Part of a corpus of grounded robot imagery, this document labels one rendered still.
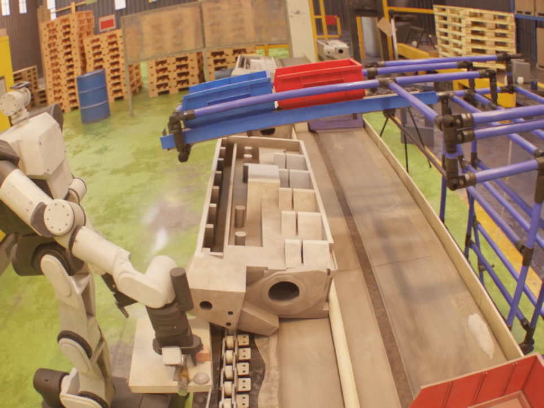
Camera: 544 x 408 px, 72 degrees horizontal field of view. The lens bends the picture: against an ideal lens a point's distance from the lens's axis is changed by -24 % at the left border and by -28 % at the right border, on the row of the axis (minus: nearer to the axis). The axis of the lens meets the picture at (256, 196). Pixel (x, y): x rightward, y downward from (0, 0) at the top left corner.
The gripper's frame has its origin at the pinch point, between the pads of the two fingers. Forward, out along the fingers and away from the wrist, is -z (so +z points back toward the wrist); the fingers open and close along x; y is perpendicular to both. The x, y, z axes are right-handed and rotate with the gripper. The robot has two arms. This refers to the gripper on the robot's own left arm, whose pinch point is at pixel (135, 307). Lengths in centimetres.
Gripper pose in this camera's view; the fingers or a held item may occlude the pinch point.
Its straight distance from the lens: 175.4
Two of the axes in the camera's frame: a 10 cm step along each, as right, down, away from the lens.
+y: -0.7, -3.8, 9.2
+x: 9.1, -3.9, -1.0
